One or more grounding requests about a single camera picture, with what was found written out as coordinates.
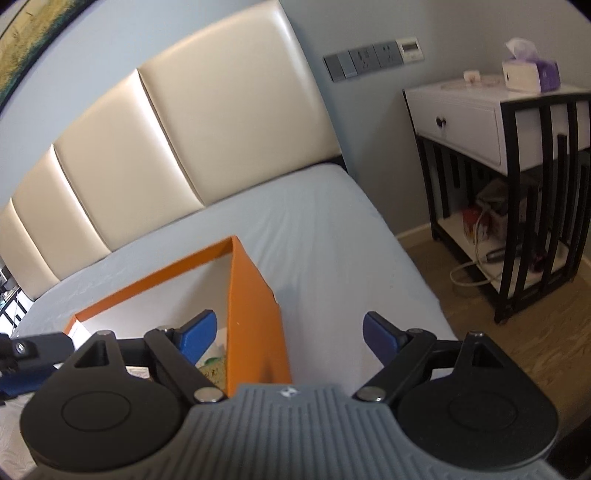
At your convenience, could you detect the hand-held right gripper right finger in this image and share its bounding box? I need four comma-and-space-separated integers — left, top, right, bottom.
353, 311, 509, 405

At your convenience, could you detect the cream leather headboard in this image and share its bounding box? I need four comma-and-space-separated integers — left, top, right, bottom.
0, 0, 344, 302

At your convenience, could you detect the grey wall switch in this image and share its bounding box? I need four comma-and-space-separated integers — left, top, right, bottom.
323, 51, 359, 84

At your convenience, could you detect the brown paper bag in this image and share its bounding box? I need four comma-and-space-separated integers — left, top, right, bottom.
475, 177, 523, 219

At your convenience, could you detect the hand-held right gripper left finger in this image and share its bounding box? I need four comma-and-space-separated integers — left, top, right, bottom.
62, 309, 228, 404

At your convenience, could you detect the white nightstand drawer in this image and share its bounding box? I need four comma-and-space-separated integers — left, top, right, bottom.
406, 94, 504, 168

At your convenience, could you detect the white power cable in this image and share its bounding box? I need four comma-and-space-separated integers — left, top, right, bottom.
450, 208, 505, 288

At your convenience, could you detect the white wall thermostat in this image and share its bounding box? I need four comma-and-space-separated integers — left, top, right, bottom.
396, 36, 424, 62

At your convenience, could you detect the orange cardboard box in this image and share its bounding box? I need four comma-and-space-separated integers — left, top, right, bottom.
62, 235, 293, 398

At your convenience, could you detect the bed with white sheet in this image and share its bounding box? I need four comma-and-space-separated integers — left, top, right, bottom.
9, 163, 461, 398

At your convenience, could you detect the red box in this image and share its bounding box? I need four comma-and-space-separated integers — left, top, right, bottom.
462, 207, 493, 241

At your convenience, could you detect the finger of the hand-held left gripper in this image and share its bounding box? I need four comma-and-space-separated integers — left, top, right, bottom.
0, 331, 76, 399

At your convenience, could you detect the yellow-green packet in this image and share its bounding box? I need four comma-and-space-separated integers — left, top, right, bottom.
198, 362, 230, 394

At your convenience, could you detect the grey wall socket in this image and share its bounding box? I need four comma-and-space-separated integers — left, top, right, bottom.
374, 41, 403, 70
348, 46, 380, 75

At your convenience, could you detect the dark bedside furniture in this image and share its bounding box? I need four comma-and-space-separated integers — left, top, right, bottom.
0, 262, 34, 329

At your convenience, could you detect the purple and white tissue box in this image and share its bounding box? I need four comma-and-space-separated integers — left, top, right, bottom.
502, 37, 562, 93

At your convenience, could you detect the white and black nightstand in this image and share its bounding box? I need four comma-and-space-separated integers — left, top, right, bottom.
402, 82, 591, 325

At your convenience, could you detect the framed wall painting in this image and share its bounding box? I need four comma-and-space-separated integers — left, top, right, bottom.
0, 0, 101, 112

